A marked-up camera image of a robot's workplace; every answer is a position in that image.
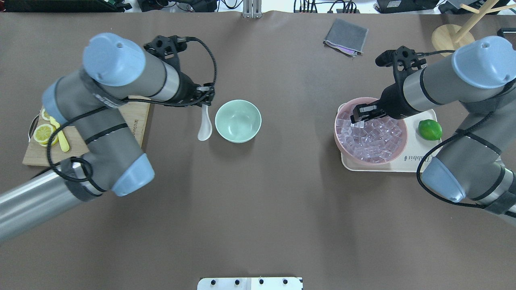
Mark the aluminium frame post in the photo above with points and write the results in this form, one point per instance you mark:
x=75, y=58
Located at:
x=252, y=9

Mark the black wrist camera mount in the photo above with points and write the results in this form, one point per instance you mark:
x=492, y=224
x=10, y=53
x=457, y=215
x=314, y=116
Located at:
x=167, y=49
x=403, y=61

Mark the white ceramic spoon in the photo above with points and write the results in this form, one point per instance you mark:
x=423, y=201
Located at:
x=205, y=130

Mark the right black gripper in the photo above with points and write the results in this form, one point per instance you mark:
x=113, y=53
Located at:
x=390, y=100

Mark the beige serving tray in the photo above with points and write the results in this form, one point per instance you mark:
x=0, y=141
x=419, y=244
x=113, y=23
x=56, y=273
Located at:
x=409, y=158

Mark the mint green bowl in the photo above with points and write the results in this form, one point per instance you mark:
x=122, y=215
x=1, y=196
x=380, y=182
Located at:
x=238, y=121

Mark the grey folded cloth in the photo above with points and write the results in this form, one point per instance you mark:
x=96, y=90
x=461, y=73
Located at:
x=346, y=37

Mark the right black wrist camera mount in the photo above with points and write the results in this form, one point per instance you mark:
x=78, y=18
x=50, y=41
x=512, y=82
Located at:
x=403, y=61

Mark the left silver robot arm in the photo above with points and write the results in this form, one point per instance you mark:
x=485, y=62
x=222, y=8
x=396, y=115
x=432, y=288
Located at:
x=115, y=71

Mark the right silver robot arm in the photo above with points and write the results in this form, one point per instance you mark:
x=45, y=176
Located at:
x=481, y=77

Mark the bamboo cutting board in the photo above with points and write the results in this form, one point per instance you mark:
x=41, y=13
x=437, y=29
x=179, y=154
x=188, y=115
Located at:
x=134, y=114

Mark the green lime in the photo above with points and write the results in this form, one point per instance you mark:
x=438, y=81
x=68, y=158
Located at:
x=430, y=129

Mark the lemon slice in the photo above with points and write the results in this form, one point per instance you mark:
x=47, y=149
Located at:
x=44, y=115
x=42, y=133

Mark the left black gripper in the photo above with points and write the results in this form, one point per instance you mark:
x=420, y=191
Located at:
x=186, y=89

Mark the pink bowl of ice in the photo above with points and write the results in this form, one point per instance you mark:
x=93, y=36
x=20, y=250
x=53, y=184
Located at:
x=375, y=142

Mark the wooden cup tree stand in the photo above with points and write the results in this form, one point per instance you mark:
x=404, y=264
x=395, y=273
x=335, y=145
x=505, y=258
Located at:
x=449, y=37

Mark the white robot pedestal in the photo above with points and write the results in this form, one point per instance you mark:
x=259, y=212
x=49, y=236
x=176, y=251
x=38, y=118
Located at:
x=251, y=283

